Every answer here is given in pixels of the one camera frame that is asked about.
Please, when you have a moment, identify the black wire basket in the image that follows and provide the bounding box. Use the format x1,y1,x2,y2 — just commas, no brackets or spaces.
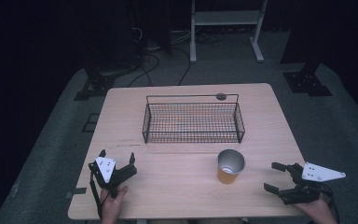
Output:
141,92,246,145

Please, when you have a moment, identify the person's left hand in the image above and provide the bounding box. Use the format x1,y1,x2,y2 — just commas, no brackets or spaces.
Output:
99,185,129,224

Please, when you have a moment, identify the hand-held gripper cable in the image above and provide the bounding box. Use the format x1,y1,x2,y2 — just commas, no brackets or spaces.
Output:
320,182,341,224
89,171,104,219

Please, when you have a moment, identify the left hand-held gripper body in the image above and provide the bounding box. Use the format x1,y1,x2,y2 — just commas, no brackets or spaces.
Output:
88,156,138,199

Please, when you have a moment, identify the person's right hand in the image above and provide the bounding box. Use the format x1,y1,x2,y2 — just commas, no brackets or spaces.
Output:
293,193,338,224

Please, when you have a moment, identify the white metal stand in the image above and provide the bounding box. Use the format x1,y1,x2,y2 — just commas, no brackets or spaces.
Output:
189,0,269,64

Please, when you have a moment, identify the black stand base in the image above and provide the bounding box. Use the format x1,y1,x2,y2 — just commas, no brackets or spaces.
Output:
282,61,334,98
73,72,117,102

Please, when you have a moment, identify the black floor cable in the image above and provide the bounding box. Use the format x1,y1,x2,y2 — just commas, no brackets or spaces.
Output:
172,46,193,87
127,51,161,89

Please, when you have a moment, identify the bundle of floor cables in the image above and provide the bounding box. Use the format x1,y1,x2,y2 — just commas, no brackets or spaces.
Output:
170,28,228,45

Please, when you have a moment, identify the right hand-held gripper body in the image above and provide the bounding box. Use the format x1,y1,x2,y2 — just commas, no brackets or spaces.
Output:
277,161,348,206

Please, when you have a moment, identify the right hand-held gripper cable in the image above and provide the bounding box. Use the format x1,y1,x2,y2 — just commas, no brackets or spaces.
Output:
320,182,341,224

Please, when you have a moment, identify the orange paper cup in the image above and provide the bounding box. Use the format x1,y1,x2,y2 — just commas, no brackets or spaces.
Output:
216,148,246,186

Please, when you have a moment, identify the left hand-held gripper cable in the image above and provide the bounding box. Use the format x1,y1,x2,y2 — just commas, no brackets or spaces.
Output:
89,171,104,219

